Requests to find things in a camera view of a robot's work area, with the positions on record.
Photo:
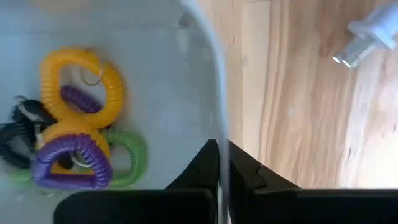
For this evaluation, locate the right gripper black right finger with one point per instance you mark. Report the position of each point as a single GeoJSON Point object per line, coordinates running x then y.
{"type": "Point", "coordinates": [242, 174]}

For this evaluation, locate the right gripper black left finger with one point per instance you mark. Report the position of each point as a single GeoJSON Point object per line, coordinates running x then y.
{"type": "Point", "coordinates": [205, 171]}

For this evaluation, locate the white plastic bin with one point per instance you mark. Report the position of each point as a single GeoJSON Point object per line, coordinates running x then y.
{"type": "Point", "coordinates": [171, 93]}

